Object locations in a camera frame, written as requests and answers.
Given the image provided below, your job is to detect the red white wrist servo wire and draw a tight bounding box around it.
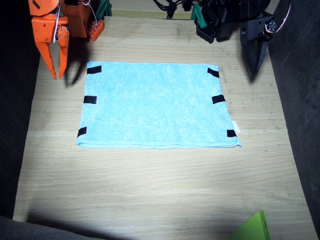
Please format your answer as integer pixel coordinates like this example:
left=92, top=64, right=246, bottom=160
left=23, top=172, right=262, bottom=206
left=53, top=0, right=62, bottom=43
left=274, top=0, right=292, bottom=34

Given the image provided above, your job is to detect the grey foam panel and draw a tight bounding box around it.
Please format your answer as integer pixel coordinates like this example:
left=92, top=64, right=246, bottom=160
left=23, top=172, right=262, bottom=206
left=0, top=0, right=50, bottom=220
left=0, top=214, right=121, bottom=240
left=264, top=0, right=320, bottom=240

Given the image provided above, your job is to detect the red white base servo wire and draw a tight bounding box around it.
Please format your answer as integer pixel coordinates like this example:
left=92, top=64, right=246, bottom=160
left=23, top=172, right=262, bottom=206
left=84, top=0, right=99, bottom=26

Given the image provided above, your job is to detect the light blue towel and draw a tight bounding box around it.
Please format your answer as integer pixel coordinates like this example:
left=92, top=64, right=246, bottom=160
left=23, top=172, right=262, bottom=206
left=74, top=60, right=243, bottom=151

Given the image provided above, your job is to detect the lime green plastic bracket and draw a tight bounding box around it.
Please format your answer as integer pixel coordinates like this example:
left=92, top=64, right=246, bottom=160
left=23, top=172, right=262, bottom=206
left=224, top=210, right=272, bottom=240

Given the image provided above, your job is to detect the black cable bundle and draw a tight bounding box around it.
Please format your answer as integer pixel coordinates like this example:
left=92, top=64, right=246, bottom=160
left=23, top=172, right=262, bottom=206
left=152, top=0, right=194, bottom=20

